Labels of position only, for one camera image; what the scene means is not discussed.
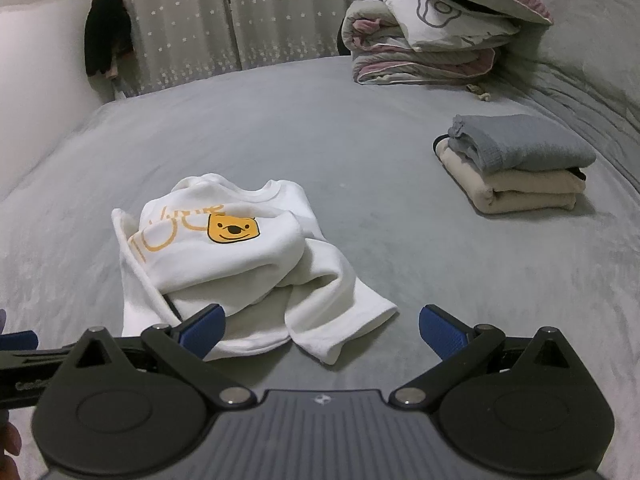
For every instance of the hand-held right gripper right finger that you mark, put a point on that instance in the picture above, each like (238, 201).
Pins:
(440, 330)

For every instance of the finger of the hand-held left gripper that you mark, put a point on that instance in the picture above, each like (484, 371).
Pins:
(20, 339)

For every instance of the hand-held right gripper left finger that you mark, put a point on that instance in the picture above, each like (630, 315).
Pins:
(205, 325)

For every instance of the white long-sleeved bear shirt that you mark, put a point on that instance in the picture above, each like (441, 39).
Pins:
(250, 260)

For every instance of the person's left hand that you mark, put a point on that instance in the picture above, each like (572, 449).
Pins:
(9, 445)

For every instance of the cream folded garment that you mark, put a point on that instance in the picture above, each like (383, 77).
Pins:
(525, 185)

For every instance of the grey bed sheet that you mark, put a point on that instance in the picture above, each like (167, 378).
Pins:
(350, 160)

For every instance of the grey folded garment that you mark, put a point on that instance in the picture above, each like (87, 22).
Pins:
(525, 142)

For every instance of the folded pink grey quilt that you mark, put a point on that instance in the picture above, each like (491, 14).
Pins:
(380, 60)

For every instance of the grey star-print curtain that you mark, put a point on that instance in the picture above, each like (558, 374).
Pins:
(200, 20)

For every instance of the black hanging garment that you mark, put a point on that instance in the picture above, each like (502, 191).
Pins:
(107, 30)

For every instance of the white printed pillow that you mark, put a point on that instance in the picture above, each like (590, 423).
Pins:
(425, 15)

